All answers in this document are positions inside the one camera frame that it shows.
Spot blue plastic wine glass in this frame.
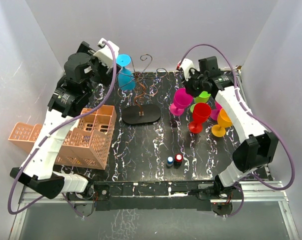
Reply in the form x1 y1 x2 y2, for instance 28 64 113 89
116 54 136 91

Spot blue capped small bottle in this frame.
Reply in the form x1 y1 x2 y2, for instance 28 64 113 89
166 156 174 168

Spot magenta plastic wine glass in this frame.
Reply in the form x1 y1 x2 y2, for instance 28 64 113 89
169 88 193 116

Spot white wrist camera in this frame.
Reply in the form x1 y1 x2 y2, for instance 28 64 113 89
93 38 120 68
176 58 195 82

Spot green plastic wine glass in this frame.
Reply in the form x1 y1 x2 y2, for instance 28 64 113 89
190 91 211 113

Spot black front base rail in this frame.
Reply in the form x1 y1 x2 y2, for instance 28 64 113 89
65 180 244 216

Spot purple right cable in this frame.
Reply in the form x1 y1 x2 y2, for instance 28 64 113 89
179 43 296 218

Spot peach plastic basket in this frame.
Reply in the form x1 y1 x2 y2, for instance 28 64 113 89
8 105 117 170

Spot red plastic wine glass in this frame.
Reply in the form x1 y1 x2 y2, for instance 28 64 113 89
188 102 212 134

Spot orange plastic wine glass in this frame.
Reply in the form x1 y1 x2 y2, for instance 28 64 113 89
211 108 233 138

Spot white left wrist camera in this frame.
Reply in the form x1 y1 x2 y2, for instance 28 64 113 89
93 38 120 68

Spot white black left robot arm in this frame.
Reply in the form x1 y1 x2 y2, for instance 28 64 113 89
10 38 120 200

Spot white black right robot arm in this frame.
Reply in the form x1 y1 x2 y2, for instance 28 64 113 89
182 67 279 199

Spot red capped small bottle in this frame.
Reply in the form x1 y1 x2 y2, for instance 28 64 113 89
173 153 184 168

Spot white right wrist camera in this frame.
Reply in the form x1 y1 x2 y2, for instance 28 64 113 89
176 58 195 82

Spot metal wine glass rack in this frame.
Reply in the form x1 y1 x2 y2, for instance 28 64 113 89
121 53 168 126

